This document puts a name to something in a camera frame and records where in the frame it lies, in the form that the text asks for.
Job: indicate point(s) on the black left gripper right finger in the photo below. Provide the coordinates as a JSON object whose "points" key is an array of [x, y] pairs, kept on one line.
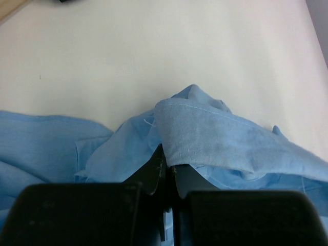
{"points": [[206, 215]]}

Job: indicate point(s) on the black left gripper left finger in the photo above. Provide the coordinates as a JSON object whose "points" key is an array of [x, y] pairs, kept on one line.
{"points": [[122, 213]]}

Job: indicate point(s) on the light blue shirt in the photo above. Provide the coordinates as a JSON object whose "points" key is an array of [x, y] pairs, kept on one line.
{"points": [[230, 152]]}

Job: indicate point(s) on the wooden clothes rack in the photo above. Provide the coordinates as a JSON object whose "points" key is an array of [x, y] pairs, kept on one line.
{"points": [[9, 7]]}

